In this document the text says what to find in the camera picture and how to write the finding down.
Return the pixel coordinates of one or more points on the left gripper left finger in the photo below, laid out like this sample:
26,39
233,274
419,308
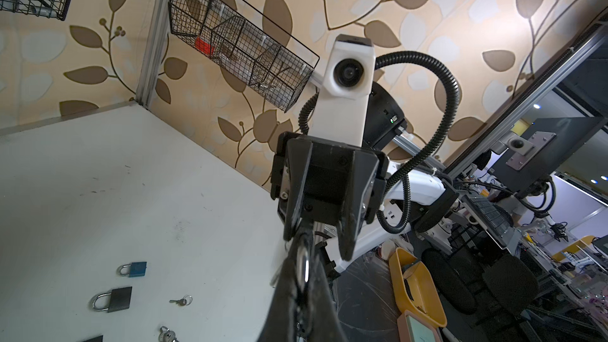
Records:
280,324

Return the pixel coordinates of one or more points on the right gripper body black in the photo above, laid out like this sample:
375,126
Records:
326,179

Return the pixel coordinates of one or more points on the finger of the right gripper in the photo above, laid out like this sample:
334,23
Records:
359,185
296,166

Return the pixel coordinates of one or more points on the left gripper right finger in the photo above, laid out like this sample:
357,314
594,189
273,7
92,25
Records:
322,323

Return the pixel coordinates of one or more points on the small blue padlock key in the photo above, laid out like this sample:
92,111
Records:
183,302

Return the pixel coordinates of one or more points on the black padlock key bunch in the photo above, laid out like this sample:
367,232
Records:
167,335

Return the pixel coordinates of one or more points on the blue padlock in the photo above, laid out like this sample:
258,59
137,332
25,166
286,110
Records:
133,269

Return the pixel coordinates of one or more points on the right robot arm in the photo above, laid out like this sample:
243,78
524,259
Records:
380,229

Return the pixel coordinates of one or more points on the pink device outside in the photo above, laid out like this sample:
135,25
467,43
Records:
411,329

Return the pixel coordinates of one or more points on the yellow bin outside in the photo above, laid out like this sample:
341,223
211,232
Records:
414,289

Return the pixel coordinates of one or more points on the red cap in basket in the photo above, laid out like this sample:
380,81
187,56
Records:
204,47

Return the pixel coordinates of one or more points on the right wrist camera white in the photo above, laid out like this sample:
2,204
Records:
341,110

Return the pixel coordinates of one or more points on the side wire basket black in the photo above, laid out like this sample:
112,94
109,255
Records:
254,47

